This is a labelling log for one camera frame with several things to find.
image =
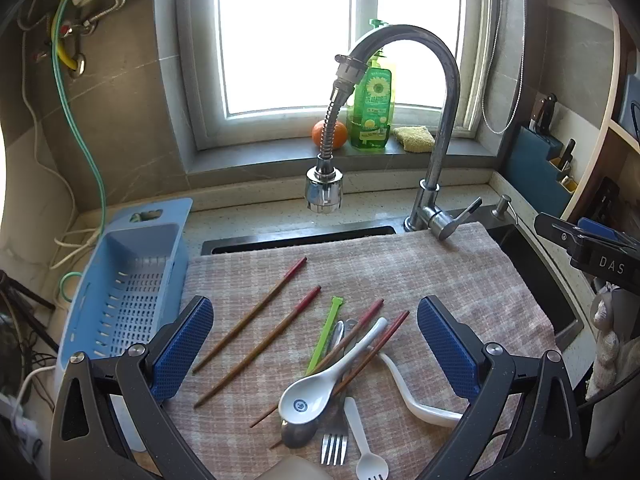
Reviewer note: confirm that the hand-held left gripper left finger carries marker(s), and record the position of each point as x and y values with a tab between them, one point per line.
182	345

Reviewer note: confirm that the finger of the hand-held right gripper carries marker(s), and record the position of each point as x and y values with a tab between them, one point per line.
557	232

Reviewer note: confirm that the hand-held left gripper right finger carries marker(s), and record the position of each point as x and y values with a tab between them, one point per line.
445	350

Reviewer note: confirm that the blue plastic drain basket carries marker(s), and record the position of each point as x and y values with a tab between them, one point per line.
130	280

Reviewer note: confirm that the green plastic pick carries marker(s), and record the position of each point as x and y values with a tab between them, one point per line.
325	335

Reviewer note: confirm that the white plastic spork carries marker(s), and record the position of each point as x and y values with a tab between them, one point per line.
372	467

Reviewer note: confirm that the person's right hand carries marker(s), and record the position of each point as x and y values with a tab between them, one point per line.
607	345

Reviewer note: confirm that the black sink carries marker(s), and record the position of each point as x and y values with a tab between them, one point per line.
530	270

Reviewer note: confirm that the red tipped wooden chopstick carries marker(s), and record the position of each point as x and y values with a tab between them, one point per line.
390	332
260	345
371	311
250	314

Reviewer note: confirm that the black device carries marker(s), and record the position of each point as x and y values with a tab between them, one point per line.
606	200

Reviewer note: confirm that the blue knife block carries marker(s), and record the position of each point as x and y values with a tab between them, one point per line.
535	175

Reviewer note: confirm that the chrome soap dispenser pump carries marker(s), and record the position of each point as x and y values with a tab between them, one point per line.
500	207

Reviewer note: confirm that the pink checkered towel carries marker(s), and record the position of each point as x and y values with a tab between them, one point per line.
450	270

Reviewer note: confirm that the wooden shelf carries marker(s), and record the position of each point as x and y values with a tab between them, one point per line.
600	150

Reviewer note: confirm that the white ceramic spoon blue mark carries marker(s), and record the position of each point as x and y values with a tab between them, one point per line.
305	396

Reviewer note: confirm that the metal spoon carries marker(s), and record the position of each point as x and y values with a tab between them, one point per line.
300	434

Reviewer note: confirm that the metal fork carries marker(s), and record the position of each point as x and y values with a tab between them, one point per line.
334	449

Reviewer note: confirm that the black stand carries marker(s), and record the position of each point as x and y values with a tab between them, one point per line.
30	295

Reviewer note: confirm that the beige object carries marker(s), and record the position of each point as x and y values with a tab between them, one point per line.
295	470

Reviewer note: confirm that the yellow sponge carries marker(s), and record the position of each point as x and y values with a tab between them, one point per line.
412	139

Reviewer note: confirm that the green dish soap bottle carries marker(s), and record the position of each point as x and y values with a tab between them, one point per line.
372	110

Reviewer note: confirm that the orange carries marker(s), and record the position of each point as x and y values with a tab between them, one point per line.
341	135

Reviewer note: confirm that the white frame window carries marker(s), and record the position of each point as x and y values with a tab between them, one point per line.
280	35

